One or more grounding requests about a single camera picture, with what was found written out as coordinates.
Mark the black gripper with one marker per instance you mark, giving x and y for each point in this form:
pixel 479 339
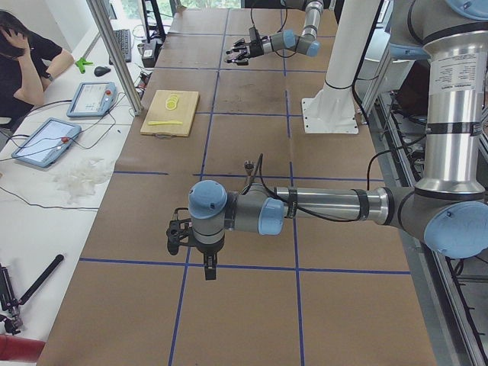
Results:
pixel 256 49
pixel 207 251

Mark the steel jigger measuring cup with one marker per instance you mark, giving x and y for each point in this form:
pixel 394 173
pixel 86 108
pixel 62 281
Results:
pixel 249 167

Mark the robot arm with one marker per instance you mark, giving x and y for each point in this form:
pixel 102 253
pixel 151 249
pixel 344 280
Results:
pixel 444 209
pixel 285 43

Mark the yellow plastic knife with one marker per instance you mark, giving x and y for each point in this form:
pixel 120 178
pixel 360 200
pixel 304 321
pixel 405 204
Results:
pixel 164 122

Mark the bamboo cutting board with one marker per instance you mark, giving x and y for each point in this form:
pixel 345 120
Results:
pixel 187 105

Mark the black keyboard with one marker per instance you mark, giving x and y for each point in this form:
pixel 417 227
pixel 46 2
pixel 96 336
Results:
pixel 123 38

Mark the crumpled white plastic wrap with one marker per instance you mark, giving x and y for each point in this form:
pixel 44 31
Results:
pixel 82 178

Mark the black computer mouse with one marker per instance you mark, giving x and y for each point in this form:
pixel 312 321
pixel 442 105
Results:
pixel 99 71

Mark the black tripod stick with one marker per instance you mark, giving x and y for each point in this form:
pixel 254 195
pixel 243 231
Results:
pixel 43 276

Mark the teach pendant far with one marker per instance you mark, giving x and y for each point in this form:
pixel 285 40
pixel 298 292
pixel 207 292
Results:
pixel 92 99

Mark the teach pendant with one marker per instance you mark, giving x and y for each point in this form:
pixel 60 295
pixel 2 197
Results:
pixel 47 143
pixel 92 99

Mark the green plastic toy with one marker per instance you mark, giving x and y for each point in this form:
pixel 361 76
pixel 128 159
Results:
pixel 82 63

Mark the teach pendant near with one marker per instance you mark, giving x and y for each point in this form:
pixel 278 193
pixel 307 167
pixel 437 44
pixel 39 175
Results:
pixel 47 143

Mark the red cylinder object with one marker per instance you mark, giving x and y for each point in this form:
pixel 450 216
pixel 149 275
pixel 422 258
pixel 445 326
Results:
pixel 15 348

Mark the seated person in black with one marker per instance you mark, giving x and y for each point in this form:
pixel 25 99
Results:
pixel 29 64

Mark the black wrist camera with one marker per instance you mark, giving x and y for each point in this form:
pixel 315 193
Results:
pixel 254 35

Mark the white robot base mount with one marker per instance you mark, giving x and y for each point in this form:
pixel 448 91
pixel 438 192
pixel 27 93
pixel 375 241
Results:
pixel 332 110

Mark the aluminium frame post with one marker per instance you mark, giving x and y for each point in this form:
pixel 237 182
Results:
pixel 106 31

